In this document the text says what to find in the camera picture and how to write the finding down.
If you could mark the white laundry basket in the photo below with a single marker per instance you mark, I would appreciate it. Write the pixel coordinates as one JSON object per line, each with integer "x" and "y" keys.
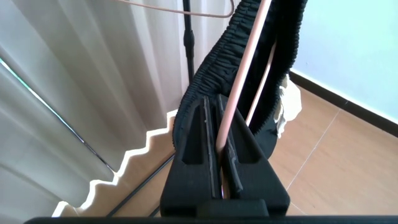
{"x": 292, "y": 99}

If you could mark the black clothes rack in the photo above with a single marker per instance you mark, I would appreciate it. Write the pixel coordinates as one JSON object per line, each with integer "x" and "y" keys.
{"x": 188, "y": 37}

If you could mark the beige curtain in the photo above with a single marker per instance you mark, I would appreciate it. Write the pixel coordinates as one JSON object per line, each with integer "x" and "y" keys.
{"x": 93, "y": 77}

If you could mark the black shorts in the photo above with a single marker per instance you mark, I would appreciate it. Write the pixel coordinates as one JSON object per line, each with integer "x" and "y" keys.
{"x": 217, "y": 68}

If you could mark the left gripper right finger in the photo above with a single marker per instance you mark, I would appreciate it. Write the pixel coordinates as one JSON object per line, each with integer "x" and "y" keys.
{"x": 261, "y": 183}

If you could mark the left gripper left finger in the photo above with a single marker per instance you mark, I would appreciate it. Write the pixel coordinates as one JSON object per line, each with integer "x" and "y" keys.
{"x": 189, "y": 183}

